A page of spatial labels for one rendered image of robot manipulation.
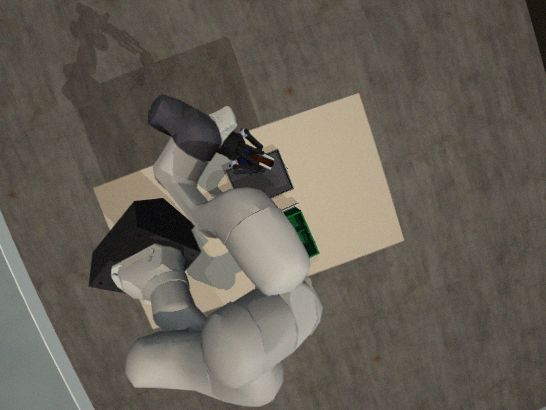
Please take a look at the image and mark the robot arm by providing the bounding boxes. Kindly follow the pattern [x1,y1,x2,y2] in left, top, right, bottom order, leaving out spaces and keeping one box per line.
[111,94,323,407]

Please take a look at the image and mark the brown bottle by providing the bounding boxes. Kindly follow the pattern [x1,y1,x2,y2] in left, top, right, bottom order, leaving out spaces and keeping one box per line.
[237,149,274,170]

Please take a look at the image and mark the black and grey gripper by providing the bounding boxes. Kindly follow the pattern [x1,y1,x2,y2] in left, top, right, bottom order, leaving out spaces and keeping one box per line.
[216,128,274,170]

